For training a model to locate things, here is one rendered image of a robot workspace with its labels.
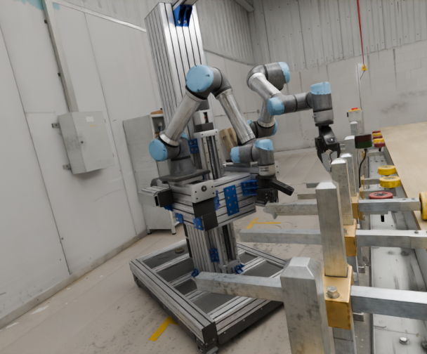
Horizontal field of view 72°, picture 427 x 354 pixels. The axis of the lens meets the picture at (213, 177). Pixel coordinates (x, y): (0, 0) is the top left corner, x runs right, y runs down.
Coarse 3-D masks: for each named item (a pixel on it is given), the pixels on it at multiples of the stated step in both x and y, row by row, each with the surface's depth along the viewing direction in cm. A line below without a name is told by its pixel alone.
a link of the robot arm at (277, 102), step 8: (256, 72) 148; (264, 72) 151; (248, 80) 150; (256, 80) 144; (264, 80) 141; (256, 88) 142; (264, 88) 135; (272, 88) 131; (264, 96) 134; (272, 96) 127; (280, 96) 124; (288, 96) 123; (272, 104) 122; (280, 104) 121; (288, 104) 122; (296, 104) 123; (272, 112) 123; (280, 112) 123; (288, 112) 125
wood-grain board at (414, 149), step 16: (384, 128) 345; (400, 128) 316; (416, 128) 292; (400, 144) 217; (416, 144) 205; (400, 160) 165; (416, 160) 158; (400, 176) 133; (416, 176) 128; (416, 192) 108; (416, 224) 87
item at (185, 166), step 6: (174, 162) 162; (180, 162) 161; (186, 162) 162; (192, 162) 167; (174, 168) 162; (180, 168) 161; (186, 168) 161; (192, 168) 164; (174, 174) 162; (180, 174) 161; (186, 174) 161
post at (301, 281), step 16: (288, 272) 29; (304, 272) 29; (320, 272) 30; (288, 288) 29; (304, 288) 28; (320, 288) 30; (288, 304) 30; (304, 304) 29; (320, 304) 29; (288, 320) 30; (304, 320) 29; (320, 320) 29; (304, 336) 30; (320, 336) 29; (304, 352) 30; (320, 352) 29
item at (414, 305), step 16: (208, 272) 64; (208, 288) 62; (224, 288) 60; (240, 288) 58; (256, 288) 56; (272, 288) 55; (352, 288) 50; (368, 288) 49; (352, 304) 48; (368, 304) 47; (384, 304) 46; (400, 304) 45; (416, 304) 44
